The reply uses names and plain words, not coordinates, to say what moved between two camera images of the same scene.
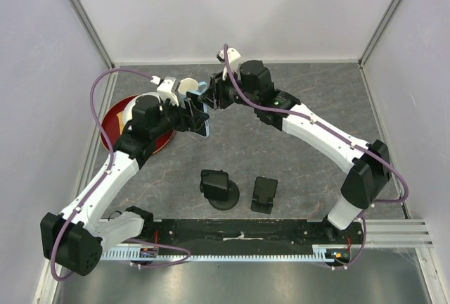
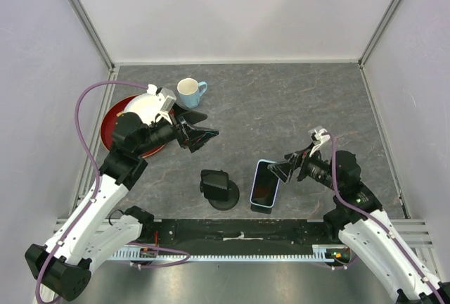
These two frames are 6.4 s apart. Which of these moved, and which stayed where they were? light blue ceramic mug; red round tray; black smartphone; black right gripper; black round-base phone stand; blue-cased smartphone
Moved: blue-cased smartphone; black right gripper
Stayed: black smartphone; black round-base phone stand; light blue ceramic mug; red round tray
